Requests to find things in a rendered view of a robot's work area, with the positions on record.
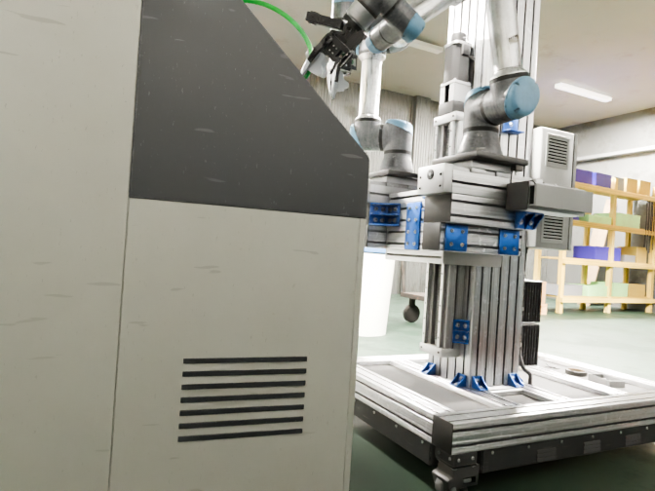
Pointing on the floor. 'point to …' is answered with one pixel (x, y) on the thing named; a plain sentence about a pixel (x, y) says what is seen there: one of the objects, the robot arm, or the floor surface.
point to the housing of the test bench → (62, 234)
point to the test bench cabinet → (236, 349)
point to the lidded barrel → (375, 292)
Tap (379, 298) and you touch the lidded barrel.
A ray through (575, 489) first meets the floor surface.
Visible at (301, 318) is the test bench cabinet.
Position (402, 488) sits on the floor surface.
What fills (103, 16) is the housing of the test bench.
